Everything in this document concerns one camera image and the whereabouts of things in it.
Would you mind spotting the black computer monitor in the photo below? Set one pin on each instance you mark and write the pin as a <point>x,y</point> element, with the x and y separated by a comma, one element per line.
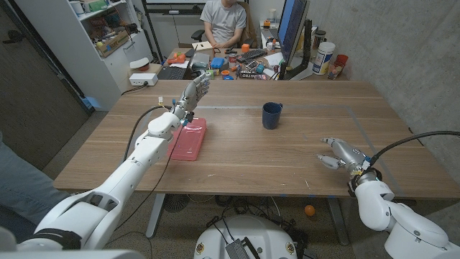
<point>291,28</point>

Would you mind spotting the white shelf cabinet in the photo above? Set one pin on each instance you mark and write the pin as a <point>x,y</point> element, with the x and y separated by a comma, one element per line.
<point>72,46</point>

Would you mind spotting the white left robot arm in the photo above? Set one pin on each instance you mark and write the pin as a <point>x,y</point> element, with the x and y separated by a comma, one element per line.
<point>143,154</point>

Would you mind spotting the seated person grey t-shirt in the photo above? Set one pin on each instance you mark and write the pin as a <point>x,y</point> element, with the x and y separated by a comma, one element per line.
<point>223,19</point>

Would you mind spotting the person in blue jeans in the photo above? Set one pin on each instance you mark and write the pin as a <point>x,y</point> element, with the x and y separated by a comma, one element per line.
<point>21,187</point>

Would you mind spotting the blue box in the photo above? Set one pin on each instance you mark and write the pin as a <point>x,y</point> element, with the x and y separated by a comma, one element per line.
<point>217,63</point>

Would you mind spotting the orange ball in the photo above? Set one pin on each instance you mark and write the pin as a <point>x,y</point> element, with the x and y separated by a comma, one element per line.
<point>309,210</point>

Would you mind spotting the dark blue mug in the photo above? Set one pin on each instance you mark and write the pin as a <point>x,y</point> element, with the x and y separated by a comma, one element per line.
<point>271,117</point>

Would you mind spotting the black monitor stand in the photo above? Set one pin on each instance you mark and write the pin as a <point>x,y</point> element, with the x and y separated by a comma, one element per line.
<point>308,43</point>

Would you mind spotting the white power box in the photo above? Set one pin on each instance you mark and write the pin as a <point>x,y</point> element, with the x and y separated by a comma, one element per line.
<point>143,79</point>

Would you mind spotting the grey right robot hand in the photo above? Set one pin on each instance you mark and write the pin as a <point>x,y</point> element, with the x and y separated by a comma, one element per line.
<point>348,154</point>

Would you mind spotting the black keyboard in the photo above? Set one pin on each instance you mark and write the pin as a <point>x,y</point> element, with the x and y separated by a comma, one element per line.
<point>251,54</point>

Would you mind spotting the red can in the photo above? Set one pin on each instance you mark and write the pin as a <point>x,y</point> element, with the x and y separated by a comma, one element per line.
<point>232,60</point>

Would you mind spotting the grey table leg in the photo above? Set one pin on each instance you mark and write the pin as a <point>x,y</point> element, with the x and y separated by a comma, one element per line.
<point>155,216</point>
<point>338,223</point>

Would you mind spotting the dark jar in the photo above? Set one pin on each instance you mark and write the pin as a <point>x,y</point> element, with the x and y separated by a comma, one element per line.
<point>319,39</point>

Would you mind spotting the pink plastic tray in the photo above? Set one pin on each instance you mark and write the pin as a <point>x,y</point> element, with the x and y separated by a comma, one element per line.
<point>192,140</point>

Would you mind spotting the cardboard box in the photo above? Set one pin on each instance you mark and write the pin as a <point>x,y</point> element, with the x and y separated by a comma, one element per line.
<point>113,44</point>

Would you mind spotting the black laptop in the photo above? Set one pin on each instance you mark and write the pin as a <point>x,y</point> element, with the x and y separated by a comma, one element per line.
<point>172,73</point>

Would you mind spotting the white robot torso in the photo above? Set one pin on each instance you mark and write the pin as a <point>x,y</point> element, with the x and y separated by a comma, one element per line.
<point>248,230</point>

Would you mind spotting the clear cup with items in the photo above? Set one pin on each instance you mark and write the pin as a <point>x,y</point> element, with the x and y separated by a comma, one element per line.
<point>334,71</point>

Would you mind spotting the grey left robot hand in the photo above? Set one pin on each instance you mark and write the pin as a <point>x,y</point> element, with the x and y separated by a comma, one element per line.
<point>192,95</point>

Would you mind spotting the brown office chair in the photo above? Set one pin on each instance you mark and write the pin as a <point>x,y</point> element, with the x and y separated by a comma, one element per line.
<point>251,28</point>

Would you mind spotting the grey electronics module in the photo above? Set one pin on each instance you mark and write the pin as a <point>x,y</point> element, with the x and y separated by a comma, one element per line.
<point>237,250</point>

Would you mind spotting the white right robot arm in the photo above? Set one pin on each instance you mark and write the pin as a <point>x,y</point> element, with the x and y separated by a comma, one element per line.
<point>373,205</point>

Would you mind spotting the white plastic tub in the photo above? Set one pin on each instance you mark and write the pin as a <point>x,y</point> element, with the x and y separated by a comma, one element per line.
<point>322,57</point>

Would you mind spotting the red cup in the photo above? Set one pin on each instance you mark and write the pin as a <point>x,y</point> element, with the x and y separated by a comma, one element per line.
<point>341,59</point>

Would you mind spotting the orange toy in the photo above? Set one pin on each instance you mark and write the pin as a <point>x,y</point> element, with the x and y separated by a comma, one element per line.
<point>177,58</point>

